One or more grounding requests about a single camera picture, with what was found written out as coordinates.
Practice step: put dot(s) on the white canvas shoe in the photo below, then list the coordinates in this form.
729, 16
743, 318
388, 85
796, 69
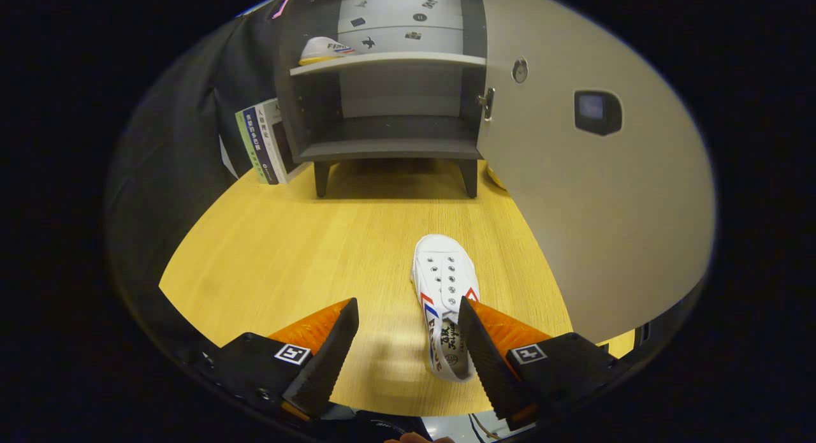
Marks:
322, 50
446, 271

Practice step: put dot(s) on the dark blue book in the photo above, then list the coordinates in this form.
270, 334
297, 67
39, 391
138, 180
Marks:
261, 143

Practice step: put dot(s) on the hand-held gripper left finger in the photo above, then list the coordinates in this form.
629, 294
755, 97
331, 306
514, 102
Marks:
328, 360

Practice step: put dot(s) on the white paper sheet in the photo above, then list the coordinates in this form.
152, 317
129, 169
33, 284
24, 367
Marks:
227, 156

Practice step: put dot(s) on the person's dark clothing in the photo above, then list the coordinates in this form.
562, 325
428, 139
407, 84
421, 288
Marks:
376, 427

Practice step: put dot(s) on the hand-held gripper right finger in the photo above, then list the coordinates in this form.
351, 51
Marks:
488, 366

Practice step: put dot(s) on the yellow round cushion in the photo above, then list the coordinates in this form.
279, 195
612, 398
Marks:
496, 177

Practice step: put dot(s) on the dark grey shoe cabinet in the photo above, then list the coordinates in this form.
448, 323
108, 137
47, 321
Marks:
389, 134

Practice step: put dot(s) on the light grey shoe cabinet door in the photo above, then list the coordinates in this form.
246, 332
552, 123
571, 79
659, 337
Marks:
605, 226

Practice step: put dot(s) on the black backdrop cloth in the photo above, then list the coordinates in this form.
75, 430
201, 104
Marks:
178, 143

